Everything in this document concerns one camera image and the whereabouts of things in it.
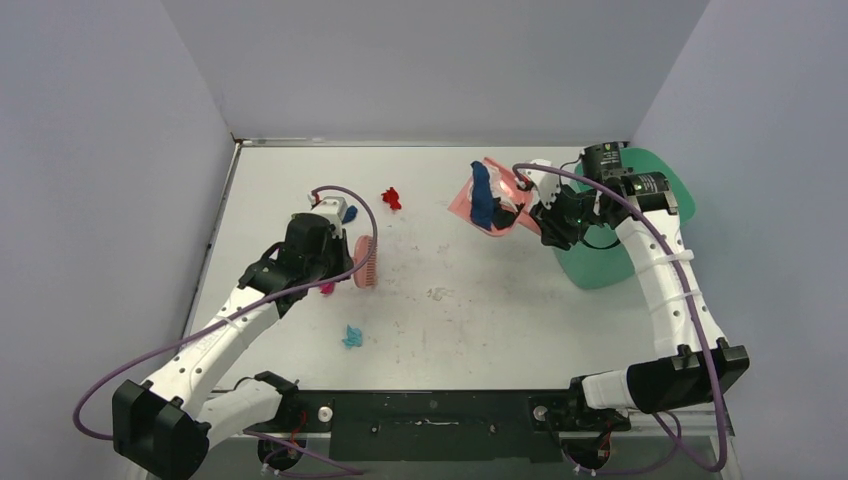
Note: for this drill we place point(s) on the teal crumpled paper scrap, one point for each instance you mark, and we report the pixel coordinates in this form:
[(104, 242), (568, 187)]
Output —
[(353, 338)]

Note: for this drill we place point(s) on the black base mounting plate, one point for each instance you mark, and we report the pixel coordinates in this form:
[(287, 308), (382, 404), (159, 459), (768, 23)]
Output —
[(443, 425)]

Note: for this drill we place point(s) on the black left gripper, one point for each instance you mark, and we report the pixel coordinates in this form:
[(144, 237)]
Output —
[(337, 245)]

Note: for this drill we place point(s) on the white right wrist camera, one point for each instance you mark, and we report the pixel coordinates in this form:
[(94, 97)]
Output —
[(545, 184)]

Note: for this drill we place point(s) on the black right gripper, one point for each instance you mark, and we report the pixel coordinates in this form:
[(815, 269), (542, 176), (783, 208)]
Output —
[(546, 216)]

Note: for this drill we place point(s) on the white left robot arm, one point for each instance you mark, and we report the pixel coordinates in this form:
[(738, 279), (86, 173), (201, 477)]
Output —
[(157, 424)]

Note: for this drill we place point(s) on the green plastic waste bin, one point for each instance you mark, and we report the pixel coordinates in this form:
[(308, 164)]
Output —
[(590, 269)]

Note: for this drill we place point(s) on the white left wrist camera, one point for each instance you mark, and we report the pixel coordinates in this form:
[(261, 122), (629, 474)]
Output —
[(331, 208)]

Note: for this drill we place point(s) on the red crumpled paper scrap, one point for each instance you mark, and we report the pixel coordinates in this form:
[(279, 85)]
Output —
[(391, 198)]

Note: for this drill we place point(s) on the dark blue paper strip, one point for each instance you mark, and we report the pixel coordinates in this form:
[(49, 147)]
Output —
[(483, 204)]

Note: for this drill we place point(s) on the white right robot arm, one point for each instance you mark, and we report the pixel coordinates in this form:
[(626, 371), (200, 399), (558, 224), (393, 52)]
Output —
[(632, 193)]

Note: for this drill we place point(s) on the pink hand brush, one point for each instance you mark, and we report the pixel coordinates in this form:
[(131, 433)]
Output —
[(365, 254)]

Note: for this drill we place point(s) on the blue crumpled paper scrap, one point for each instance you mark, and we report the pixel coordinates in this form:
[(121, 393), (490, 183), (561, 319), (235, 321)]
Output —
[(350, 214)]

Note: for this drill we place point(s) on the pink plastic dustpan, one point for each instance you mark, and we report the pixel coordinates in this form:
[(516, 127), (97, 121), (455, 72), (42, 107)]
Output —
[(460, 206)]

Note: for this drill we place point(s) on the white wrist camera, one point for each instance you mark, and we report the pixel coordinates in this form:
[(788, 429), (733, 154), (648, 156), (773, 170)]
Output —
[(331, 208), (545, 184)]

